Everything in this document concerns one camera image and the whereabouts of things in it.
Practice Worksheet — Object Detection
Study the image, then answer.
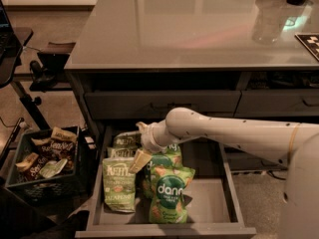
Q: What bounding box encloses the middle Kettle chip bag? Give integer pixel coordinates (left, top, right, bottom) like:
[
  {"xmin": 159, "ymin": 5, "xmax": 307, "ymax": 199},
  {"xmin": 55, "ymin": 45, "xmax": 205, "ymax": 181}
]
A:
[{"xmin": 107, "ymin": 147, "xmax": 137, "ymax": 158}]

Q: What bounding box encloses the pale green snack bag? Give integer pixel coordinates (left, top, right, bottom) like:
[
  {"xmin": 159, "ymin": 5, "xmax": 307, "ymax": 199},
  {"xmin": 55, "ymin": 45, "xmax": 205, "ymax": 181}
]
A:
[{"xmin": 37, "ymin": 158, "xmax": 68, "ymax": 179}]

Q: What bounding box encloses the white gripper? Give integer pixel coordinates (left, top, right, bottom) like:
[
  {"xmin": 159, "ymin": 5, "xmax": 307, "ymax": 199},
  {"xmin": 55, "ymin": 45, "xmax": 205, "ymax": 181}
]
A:
[{"xmin": 130, "ymin": 121, "xmax": 164, "ymax": 173}]

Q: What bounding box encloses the black laptop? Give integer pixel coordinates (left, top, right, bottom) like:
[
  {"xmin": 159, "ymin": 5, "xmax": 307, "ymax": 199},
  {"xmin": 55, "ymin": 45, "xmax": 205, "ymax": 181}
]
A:
[{"xmin": 0, "ymin": 0, "xmax": 14, "ymax": 58}]

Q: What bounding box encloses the black white fiducial marker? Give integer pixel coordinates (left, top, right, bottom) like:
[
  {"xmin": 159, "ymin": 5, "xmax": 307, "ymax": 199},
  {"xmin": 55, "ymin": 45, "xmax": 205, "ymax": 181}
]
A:
[{"xmin": 295, "ymin": 33, "xmax": 319, "ymax": 61}]

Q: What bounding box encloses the black desk stand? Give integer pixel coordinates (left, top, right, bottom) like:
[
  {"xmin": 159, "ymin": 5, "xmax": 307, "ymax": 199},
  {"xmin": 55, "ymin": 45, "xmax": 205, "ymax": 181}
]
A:
[{"xmin": 0, "ymin": 27, "xmax": 51, "ymax": 166}]

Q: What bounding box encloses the rear Kettle chip bag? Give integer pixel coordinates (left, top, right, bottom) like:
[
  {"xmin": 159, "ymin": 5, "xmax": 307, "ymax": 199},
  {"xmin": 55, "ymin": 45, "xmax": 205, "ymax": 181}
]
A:
[{"xmin": 113, "ymin": 130, "xmax": 141, "ymax": 147}]

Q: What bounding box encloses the black cable on floor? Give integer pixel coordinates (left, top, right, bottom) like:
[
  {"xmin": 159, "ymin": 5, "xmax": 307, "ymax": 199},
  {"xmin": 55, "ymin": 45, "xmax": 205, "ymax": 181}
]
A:
[{"xmin": 267, "ymin": 169, "xmax": 287, "ymax": 181}]

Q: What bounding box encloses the green dang chip bag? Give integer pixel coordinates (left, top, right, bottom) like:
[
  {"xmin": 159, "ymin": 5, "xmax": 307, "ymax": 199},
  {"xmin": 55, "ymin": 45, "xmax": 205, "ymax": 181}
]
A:
[
  {"xmin": 149, "ymin": 165, "xmax": 195, "ymax": 224},
  {"xmin": 142, "ymin": 144, "xmax": 182, "ymax": 198}
]

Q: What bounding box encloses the brown Sensible snack bag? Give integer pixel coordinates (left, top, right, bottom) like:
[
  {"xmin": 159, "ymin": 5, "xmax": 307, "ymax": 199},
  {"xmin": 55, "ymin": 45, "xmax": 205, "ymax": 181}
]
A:
[{"xmin": 31, "ymin": 127, "xmax": 78, "ymax": 172}]

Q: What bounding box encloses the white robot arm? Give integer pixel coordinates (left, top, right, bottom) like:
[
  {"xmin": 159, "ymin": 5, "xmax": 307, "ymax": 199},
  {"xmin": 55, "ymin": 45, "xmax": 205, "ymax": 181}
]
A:
[{"xmin": 130, "ymin": 108, "xmax": 319, "ymax": 239}]

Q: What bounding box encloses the grey bottom right drawer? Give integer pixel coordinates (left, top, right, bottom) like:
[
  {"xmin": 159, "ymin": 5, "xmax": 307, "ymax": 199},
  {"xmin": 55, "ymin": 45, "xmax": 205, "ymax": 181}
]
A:
[{"xmin": 224, "ymin": 147, "xmax": 286, "ymax": 171}]

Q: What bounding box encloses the lower brown snack bag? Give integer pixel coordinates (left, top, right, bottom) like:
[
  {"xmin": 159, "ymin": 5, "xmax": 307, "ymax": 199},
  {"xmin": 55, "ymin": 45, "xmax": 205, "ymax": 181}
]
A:
[{"xmin": 15, "ymin": 152, "xmax": 48, "ymax": 181}]

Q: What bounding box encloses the open grey middle drawer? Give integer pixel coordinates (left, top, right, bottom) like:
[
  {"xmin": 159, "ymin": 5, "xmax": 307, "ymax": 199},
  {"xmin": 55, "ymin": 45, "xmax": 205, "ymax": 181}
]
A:
[{"xmin": 76, "ymin": 138, "xmax": 256, "ymax": 239}]

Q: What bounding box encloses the dark plastic crate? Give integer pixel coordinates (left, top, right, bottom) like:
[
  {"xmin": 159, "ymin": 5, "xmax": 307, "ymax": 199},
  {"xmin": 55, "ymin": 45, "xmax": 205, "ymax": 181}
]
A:
[{"xmin": 5, "ymin": 126, "xmax": 89, "ymax": 205}]

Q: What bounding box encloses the grey top left drawer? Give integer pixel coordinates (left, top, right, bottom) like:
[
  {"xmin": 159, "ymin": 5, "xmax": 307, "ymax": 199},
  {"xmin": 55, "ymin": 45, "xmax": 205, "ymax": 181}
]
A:
[{"xmin": 84, "ymin": 90, "xmax": 240, "ymax": 120}]

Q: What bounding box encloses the Kettle jalapeno chip bag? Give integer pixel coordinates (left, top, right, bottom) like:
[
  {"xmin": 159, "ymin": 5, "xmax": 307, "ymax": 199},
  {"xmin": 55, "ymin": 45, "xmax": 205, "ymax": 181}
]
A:
[{"xmin": 103, "ymin": 157, "xmax": 136, "ymax": 213}]

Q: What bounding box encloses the front green Dang chip bag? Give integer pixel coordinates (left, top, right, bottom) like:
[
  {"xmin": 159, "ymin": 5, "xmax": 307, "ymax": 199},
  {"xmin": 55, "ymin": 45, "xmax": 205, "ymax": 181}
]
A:
[{"xmin": 149, "ymin": 165, "xmax": 195, "ymax": 224}]

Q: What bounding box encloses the grey top right drawer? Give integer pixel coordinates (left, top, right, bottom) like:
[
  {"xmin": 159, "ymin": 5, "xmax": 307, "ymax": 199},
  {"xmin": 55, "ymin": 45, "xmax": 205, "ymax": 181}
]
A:
[{"xmin": 235, "ymin": 90, "xmax": 319, "ymax": 118}]

